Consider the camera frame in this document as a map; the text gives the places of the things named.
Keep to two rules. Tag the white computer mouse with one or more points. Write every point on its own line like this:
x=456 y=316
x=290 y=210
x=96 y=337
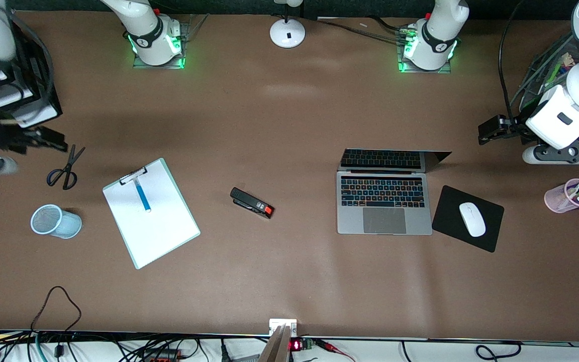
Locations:
x=472 y=219

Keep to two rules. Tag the white paper sheet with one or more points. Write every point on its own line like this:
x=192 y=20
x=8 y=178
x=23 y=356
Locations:
x=159 y=226

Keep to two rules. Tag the black stacked letter tray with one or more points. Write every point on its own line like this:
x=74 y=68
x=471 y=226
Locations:
x=43 y=85

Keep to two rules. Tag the red display circuit board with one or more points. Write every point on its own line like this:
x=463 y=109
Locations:
x=299 y=345

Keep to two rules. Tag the teal clipboard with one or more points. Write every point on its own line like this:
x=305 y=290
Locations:
x=141 y=262

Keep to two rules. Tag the pink mesh pen cup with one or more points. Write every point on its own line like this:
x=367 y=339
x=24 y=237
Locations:
x=558 y=201

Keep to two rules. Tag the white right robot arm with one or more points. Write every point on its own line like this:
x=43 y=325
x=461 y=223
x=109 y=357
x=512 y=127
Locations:
x=151 y=30

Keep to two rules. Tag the blue marker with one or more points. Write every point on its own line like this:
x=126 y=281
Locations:
x=143 y=196

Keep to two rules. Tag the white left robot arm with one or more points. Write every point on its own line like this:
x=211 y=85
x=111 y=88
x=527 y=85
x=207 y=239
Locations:
x=566 y=115

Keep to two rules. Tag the small white box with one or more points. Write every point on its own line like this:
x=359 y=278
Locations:
x=283 y=324

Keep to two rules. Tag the white round-base stand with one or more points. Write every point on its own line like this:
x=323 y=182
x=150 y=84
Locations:
x=287 y=34

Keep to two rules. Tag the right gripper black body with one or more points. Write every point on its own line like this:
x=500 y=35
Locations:
x=12 y=139

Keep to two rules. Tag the black mouse pad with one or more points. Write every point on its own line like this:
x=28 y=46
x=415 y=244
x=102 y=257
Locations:
x=448 y=221

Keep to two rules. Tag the black red stapler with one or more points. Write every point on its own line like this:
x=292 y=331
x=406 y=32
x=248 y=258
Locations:
x=249 y=201

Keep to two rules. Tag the black scissors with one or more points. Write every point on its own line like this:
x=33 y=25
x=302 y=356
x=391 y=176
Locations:
x=68 y=163

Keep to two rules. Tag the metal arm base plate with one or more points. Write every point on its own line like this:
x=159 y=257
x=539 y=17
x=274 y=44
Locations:
x=406 y=69
x=141 y=64

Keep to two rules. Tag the grey mount beam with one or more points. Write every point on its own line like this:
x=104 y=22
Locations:
x=275 y=347

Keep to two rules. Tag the blue mesh pen cup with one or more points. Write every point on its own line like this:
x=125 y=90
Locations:
x=61 y=222

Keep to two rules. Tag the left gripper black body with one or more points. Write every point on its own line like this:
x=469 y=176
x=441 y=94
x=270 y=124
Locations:
x=514 y=124

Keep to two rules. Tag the silver laptop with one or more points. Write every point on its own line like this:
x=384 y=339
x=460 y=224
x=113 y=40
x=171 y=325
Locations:
x=384 y=206

